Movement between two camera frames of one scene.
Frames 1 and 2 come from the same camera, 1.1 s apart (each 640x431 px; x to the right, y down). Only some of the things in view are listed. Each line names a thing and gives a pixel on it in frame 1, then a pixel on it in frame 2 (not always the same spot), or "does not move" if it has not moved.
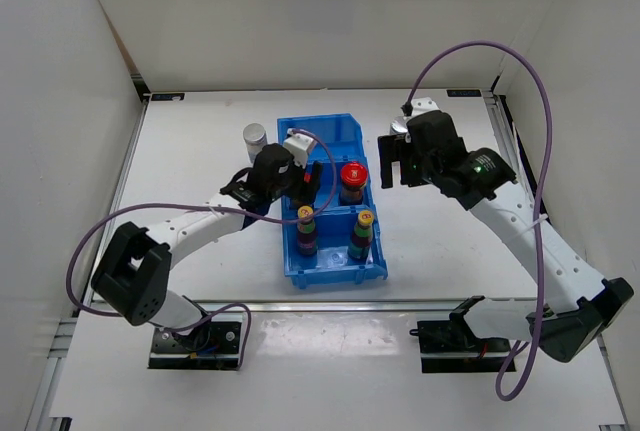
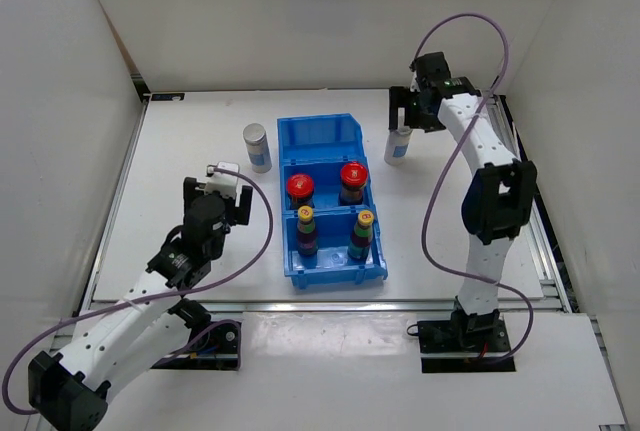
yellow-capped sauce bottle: x=306 y=232 does not move
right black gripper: x=390 y=149 → x=399 y=98
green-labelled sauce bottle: x=362 y=237 does not move
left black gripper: x=297 y=190 → x=240 y=214
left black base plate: x=215 y=344 does not move
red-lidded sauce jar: x=353 y=177 does not move
